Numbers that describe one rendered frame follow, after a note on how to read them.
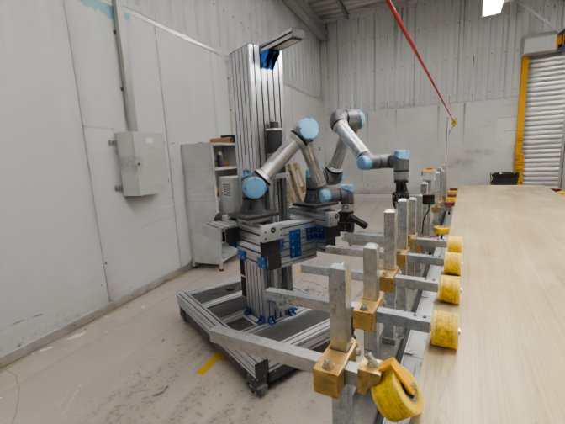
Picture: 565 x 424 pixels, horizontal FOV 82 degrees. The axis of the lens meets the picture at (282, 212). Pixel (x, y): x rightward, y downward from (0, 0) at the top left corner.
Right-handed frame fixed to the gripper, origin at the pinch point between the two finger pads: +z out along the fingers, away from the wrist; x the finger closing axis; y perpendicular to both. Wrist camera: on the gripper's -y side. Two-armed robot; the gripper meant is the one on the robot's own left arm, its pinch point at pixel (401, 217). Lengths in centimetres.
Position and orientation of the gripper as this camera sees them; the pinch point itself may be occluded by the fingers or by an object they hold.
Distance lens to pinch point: 184.7
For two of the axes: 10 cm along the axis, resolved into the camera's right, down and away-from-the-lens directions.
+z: 0.5, 9.8, 1.7
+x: 8.7, 0.4, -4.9
